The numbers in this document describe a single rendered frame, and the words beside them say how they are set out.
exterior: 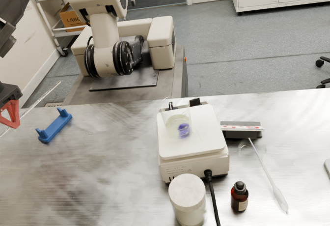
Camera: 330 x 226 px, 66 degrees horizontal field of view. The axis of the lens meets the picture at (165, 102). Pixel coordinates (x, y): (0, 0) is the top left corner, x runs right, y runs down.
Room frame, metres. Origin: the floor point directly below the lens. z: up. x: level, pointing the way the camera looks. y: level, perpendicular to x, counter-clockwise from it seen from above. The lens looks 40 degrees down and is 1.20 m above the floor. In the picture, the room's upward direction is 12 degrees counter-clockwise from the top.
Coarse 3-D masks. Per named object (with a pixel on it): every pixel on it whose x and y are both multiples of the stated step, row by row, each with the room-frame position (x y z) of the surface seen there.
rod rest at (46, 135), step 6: (60, 114) 0.56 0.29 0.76; (66, 114) 0.54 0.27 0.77; (54, 120) 0.54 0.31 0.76; (60, 120) 0.53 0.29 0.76; (66, 120) 0.53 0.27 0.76; (48, 126) 0.52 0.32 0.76; (54, 126) 0.52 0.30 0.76; (60, 126) 0.51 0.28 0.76; (42, 132) 0.48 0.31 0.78; (48, 132) 0.50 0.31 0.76; (54, 132) 0.49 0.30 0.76; (42, 138) 0.48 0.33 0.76; (48, 138) 0.48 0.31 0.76
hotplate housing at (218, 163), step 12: (156, 120) 0.40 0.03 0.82; (156, 132) 0.36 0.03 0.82; (192, 156) 0.28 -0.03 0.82; (204, 156) 0.28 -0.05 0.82; (216, 156) 0.28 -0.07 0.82; (228, 156) 0.27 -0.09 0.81; (168, 168) 0.28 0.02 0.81; (180, 168) 0.27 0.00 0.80; (192, 168) 0.27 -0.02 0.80; (204, 168) 0.27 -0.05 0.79; (216, 168) 0.27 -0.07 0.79; (228, 168) 0.27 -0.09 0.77; (168, 180) 0.28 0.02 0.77
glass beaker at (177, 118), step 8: (168, 96) 0.36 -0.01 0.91; (176, 96) 0.36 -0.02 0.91; (184, 96) 0.35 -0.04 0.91; (160, 104) 0.34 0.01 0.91; (168, 104) 0.35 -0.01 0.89; (176, 104) 0.36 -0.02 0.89; (184, 104) 0.35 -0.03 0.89; (160, 112) 0.32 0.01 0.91; (168, 112) 0.35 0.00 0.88; (176, 112) 0.31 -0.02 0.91; (184, 112) 0.31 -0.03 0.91; (168, 120) 0.31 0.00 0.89; (176, 120) 0.31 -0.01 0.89; (184, 120) 0.31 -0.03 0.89; (168, 128) 0.32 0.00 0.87; (176, 128) 0.31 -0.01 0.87; (184, 128) 0.31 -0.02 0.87; (168, 136) 0.32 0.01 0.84; (176, 136) 0.31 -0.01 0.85; (184, 136) 0.31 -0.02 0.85
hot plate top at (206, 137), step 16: (192, 112) 0.38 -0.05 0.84; (208, 112) 0.37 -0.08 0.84; (160, 128) 0.35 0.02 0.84; (192, 128) 0.33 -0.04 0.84; (208, 128) 0.33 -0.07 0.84; (160, 144) 0.31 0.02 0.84; (176, 144) 0.30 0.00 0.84; (192, 144) 0.30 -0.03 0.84; (208, 144) 0.29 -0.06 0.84; (224, 144) 0.28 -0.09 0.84
